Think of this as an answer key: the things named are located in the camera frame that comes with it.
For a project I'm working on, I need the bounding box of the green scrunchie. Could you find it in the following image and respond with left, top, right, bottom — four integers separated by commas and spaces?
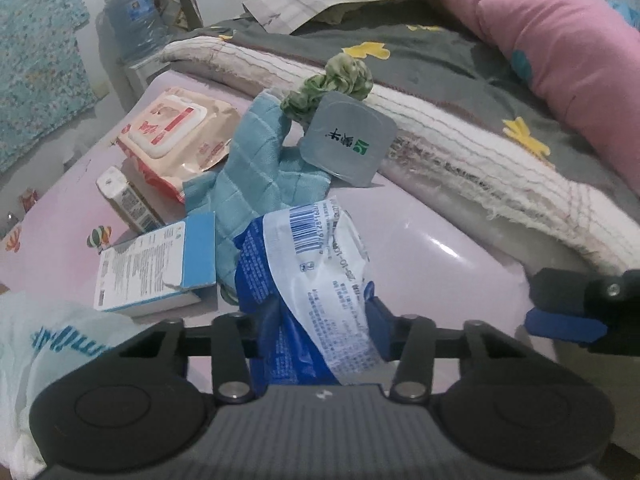
280, 55, 375, 123

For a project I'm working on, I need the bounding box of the blue white plastic package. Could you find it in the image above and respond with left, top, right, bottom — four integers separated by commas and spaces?
235, 199, 388, 391

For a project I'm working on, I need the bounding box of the teal microfiber cloth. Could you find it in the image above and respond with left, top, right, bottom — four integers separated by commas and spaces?
182, 94, 333, 306

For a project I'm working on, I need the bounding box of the small white brown box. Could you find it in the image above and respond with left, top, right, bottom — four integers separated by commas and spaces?
96, 167, 166, 233

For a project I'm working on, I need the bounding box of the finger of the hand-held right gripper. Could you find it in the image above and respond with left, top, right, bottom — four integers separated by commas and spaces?
530, 267, 640, 322
525, 307, 640, 357

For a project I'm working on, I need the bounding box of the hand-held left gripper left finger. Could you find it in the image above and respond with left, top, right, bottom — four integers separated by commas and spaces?
107, 297, 283, 406

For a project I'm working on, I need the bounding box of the pink wet wipes pack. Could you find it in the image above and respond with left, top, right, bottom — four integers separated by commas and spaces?
116, 87, 241, 205

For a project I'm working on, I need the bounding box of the pink pillow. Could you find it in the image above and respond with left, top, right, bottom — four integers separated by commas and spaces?
442, 0, 640, 133

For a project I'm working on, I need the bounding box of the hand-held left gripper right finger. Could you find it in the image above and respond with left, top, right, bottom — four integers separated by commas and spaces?
367, 297, 538, 403

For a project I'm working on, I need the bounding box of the white plastic bag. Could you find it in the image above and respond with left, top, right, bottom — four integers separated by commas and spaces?
0, 290, 151, 478

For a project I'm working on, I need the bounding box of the white water dispenser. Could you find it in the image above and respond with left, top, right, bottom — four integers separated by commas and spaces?
117, 52, 166, 106

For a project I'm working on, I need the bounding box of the blue water bottle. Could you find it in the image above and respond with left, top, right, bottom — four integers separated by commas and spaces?
102, 0, 171, 58

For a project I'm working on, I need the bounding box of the teal patterned wall cloth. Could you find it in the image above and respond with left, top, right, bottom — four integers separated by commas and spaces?
0, 0, 98, 173

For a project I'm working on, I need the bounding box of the grey blanket with yellow stars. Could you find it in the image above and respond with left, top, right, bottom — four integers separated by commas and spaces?
205, 17, 640, 216

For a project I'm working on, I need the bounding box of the white blue flat box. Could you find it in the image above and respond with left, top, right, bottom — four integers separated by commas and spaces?
94, 211, 218, 318

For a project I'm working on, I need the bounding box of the grey square packet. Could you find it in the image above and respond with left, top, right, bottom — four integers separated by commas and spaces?
300, 92, 398, 187

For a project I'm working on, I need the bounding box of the white ribbed blanket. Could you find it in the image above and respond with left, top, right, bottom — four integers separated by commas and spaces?
160, 37, 640, 276

